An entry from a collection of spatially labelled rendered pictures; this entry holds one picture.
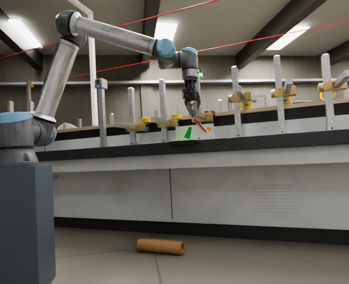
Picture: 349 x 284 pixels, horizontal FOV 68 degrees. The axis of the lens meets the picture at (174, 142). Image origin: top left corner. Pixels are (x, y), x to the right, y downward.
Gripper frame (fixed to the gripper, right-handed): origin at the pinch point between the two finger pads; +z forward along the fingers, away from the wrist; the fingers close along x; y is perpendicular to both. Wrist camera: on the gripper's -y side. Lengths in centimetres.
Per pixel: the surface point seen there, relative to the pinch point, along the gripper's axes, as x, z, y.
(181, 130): -16.0, 4.8, -24.1
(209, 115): 3.2, -3.2, -24.0
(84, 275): -58, 84, 23
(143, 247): -40, 79, -11
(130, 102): -54, -18, -24
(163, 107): -28.5, -12.2, -24.1
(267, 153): 37, 22, -28
